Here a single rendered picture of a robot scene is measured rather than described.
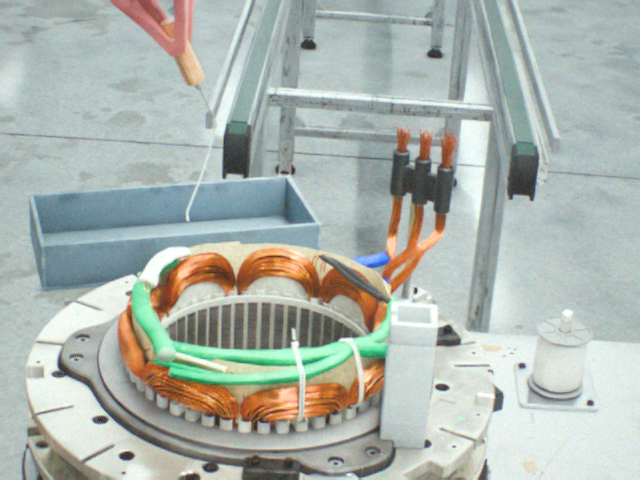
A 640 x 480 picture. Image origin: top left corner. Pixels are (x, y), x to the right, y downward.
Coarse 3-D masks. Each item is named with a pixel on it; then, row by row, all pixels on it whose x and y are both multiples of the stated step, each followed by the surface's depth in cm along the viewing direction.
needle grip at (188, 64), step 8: (160, 24) 110; (168, 24) 109; (168, 32) 109; (176, 56) 111; (184, 56) 111; (192, 56) 111; (176, 64) 112; (184, 64) 111; (192, 64) 111; (184, 72) 111; (192, 72) 111; (200, 72) 112; (192, 80) 112; (200, 80) 112
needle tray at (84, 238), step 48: (96, 192) 122; (144, 192) 123; (192, 192) 125; (240, 192) 126; (288, 192) 127; (48, 240) 121; (96, 240) 113; (144, 240) 114; (192, 240) 115; (240, 240) 116; (288, 240) 118; (48, 288) 113
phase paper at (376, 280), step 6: (336, 258) 95; (342, 258) 95; (348, 258) 95; (348, 264) 95; (354, 264) 94; (360, 264) 94; (360, 270) 94; (366, 270) 93; (372, 270) 93; (366, 276) 93; (372, 276) 93; (378, 276) 92; (372, 282) 93; (378, 282) 92; (384, 282) 91; (378, 288) 92; (390, 288) 90
